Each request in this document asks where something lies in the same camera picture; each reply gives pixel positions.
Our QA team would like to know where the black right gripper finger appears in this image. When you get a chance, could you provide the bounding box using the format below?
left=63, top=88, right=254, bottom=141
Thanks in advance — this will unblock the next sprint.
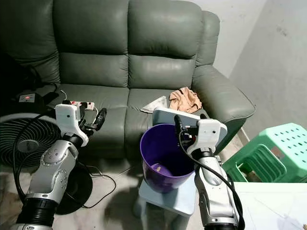
left=174, top=115, right=188, bottom=142

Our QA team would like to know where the black charger with red light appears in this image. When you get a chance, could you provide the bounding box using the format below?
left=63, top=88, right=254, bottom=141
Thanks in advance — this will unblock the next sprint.
left=19, top=92, right=37, bottom=104

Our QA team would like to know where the black floor fan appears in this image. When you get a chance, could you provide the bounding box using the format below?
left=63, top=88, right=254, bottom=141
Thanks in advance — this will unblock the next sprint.
left=0, top=111, right=94, bottom=215

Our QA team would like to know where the light blue plastic stool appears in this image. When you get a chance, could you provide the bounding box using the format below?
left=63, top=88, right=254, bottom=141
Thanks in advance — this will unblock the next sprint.
left=134, top=179, right=198, bottom=230

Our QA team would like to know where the white crumpled paper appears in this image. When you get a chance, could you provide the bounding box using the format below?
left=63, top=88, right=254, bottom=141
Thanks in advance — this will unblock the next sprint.
left=140, top=95, right=170, bottom=115

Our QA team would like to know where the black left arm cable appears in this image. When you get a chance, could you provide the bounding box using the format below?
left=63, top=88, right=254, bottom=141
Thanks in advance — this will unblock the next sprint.
left=10, top=113, right=59, bottom=203

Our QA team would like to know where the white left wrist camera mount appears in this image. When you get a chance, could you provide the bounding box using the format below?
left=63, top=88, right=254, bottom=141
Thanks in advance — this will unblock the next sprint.
left=55, top=103, right=90, bottom=147

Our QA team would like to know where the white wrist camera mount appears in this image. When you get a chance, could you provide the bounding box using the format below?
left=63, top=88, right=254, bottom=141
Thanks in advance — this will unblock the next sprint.
left=187, top=118, right=228, bottom=155
left=55, top=103, right=90, bottom=147

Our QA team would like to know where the black charger cable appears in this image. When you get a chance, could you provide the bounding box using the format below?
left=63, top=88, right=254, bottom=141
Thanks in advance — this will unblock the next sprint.
left=28, top=66, right=69, bottom=104

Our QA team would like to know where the green plastic stool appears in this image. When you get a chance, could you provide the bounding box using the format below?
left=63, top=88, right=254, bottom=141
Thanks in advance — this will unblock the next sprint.
left=222, top=122, right=307, bottom=184

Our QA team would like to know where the white power strip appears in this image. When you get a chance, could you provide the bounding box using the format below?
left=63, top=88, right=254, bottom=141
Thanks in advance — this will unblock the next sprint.
left=69, top=100, right=96, bottom=111

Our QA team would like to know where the beige crumpled cloth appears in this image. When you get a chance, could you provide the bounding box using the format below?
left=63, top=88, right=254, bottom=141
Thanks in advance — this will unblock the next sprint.
left=168, top=87, right=203, bottom=115

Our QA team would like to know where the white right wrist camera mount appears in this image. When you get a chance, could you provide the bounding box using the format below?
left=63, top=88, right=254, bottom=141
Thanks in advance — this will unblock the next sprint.
left=187, top=118, right=228, bottom=155

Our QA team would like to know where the purple plastic rubbish bin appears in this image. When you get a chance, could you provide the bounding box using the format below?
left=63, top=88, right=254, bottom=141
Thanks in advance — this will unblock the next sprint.
left=140, top=123, right=197, bottom=194

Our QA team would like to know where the thin black fan cord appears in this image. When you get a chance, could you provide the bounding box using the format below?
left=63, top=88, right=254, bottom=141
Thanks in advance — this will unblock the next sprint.
left=85, top=164, right=118, bottom=210

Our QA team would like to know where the green leather sofa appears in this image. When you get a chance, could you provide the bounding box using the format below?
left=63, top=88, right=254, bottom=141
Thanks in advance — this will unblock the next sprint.
left=0, top=0, right=256, bottom=160

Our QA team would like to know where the white table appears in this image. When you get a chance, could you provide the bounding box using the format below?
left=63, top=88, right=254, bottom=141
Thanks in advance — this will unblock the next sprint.
left=234, top=182, right=307, bottom=230

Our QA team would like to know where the light blue flat board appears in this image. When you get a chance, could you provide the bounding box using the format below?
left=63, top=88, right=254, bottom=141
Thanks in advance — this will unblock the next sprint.
left=152, top=107, right=210, bottom=129

